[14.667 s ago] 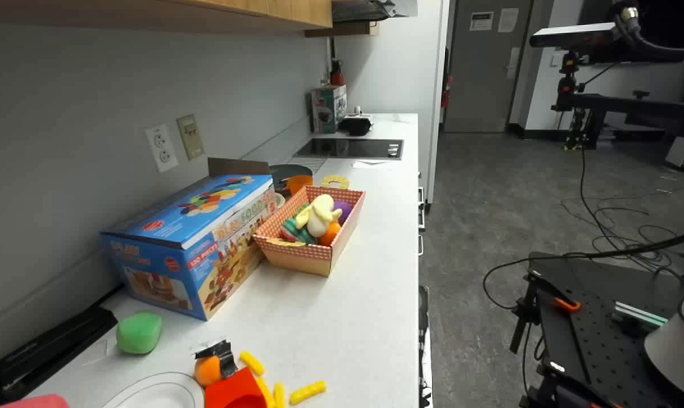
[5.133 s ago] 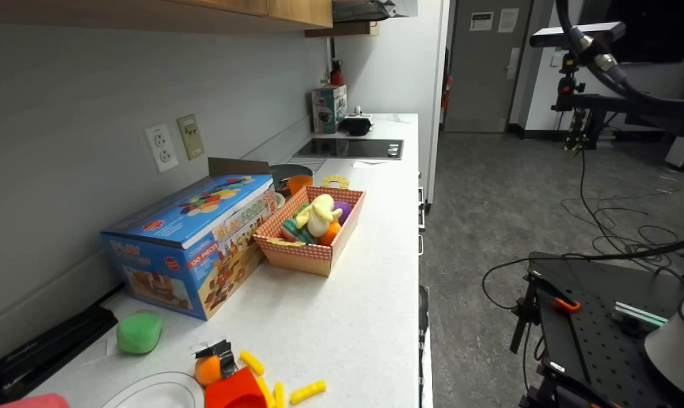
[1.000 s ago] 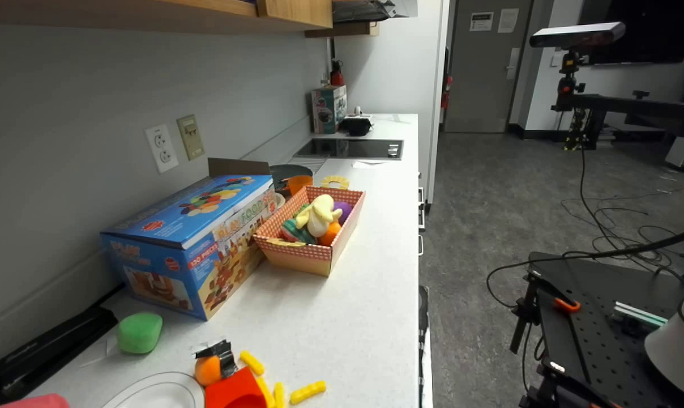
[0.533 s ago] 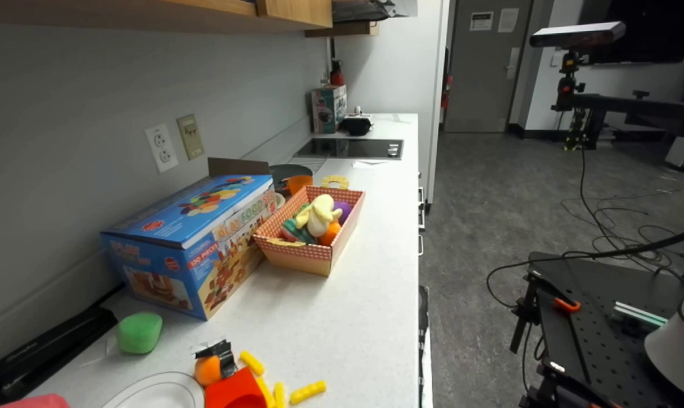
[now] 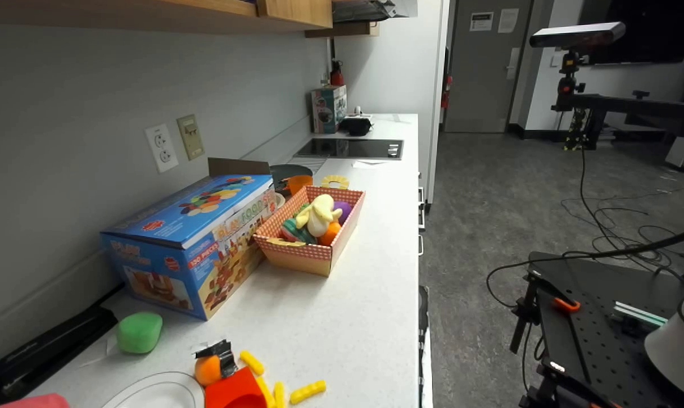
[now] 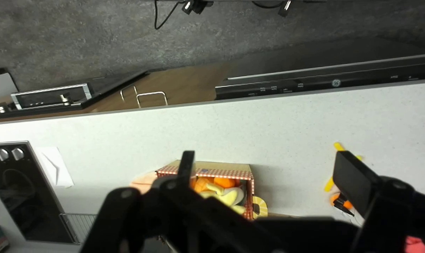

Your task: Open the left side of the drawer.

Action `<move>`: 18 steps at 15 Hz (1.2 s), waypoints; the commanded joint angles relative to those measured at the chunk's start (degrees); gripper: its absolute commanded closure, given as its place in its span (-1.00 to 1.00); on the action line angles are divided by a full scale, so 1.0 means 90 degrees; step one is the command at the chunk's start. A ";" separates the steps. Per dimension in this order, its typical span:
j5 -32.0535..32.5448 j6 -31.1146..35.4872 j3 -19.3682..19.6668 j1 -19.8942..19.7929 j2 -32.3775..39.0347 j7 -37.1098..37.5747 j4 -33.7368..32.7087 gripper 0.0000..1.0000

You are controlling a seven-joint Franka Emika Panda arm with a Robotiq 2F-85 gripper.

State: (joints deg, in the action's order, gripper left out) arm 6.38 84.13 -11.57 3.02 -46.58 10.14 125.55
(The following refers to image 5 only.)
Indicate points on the wooden wall cabinet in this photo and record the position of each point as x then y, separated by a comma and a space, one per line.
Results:
207, 10

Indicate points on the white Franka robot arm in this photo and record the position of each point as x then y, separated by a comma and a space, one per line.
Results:
677, 354

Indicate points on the purple toy fruit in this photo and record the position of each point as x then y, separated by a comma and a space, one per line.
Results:
342, 209

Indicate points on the yellow plush toy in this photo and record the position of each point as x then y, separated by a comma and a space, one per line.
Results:
319, 210

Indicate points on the orange toy fruit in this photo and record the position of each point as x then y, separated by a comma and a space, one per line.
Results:
329, 232

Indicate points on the orange plastic cup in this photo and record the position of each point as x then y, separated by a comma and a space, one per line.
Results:
297, 184

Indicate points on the green toy vegetable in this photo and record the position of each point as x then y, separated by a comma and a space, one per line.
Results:
297, 230

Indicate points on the black glass cooktop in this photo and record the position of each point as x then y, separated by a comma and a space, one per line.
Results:
342, 147

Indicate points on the dark grey round plate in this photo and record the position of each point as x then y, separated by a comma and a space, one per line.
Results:
286, 170

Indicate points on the red checkered cardboard basket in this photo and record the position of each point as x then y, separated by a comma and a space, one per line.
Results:
304, 261

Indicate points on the black bowl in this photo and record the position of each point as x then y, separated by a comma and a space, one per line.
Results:
357, 124

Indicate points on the teal product carton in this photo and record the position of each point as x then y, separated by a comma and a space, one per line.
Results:
329, 108

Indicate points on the red canister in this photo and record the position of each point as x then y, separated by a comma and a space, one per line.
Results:
335, 76

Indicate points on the blue toy food box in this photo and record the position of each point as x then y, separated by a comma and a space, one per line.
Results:
184, 240

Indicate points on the yellow toy fry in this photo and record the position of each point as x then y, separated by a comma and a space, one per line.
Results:
309, 391
251, 360
280, 395

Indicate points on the grey door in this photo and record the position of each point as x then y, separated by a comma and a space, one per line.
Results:
480, 82

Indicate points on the grey range hood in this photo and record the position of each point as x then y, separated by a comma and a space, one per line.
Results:
364, 10

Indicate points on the orange black toy piece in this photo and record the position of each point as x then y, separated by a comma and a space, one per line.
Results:
209, 370

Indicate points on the red orange toy container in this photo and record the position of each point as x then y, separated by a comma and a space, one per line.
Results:
232, 393

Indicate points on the white paper notice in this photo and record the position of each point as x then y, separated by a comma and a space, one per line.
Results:
507, 21
480, 21

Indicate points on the green sponge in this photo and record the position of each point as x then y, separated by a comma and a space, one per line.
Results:
138, 334

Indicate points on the black breadboard table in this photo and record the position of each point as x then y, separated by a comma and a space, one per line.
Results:
598, 341

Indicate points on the pale green tube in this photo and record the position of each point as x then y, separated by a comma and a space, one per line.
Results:
639, 314

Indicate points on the black stapler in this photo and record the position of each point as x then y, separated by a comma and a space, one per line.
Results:
47, 351

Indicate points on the large dark screen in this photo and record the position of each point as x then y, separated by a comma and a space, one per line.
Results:
660, 30

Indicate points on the red wall fire extinguisher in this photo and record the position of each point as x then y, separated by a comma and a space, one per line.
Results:
446, 90

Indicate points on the beige wall switch plate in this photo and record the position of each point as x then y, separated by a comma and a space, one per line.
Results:
190, 136

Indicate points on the white wall power outlet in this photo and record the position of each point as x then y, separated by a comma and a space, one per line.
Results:
162, 147

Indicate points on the black camera stand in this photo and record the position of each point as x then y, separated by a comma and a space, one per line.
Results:
583, 105

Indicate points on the black stereo camera bar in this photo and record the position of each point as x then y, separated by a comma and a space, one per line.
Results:
575, 35

